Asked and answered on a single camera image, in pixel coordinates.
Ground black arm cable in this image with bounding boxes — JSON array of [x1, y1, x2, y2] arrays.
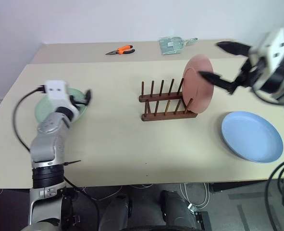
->
[[251, 87, 284, 107], [12, 85, 46, 153]]

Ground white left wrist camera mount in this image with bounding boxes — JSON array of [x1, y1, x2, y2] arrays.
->
[[44, 80, 72, 108]]

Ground white cable bundle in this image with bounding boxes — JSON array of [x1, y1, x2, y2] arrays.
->
[[178, 182, 210, 210]]

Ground pink plate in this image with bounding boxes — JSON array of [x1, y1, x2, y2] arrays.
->
[[182, 54, 215, 114]]

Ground black cable tie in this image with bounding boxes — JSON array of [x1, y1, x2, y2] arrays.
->
[[63, 159, 82, 166]]

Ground wooden dish rack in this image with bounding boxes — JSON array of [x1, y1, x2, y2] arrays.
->
[[138, 77, 198, 122]]

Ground orange handled pliers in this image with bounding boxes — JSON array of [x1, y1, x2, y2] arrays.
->
[[105, 44, 136, 56]]

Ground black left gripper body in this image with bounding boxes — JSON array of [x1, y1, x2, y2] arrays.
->
[[69, 95, 88, 110]]

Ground black floor cable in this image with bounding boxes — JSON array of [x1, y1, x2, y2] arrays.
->
[[263, 157, 284, 231]]

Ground black metal bracket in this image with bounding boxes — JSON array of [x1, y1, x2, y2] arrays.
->
[[194, 211, 210, 231]]

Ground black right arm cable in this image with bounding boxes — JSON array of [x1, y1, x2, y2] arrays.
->
[[251, 87, 284, 107]]

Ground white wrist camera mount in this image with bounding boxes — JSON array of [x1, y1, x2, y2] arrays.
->
[[44, 80, 72, 108], [249, 27, 284, 90]]

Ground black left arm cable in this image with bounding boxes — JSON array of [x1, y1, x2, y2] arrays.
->
[[12, 85, 46, 153]]

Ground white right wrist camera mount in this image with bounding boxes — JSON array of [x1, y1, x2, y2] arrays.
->
[[249, 27, 284, 90]]

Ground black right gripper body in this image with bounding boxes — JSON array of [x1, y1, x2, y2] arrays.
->
[[237, 58, 267, 88]]

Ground green plate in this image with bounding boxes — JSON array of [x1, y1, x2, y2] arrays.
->
[[34, 88, 88, 124]]

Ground dark rounded shape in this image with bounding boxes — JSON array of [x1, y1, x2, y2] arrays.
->
[[159, 190, 198, 230], [99, 193, 133, 231]]

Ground blue plate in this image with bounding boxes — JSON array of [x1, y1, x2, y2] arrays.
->
[[221, 111, 284, 165]]

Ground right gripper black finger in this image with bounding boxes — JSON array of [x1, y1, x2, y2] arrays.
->
[[198, 70, 241, 95], [215, 41, 252, 57]]

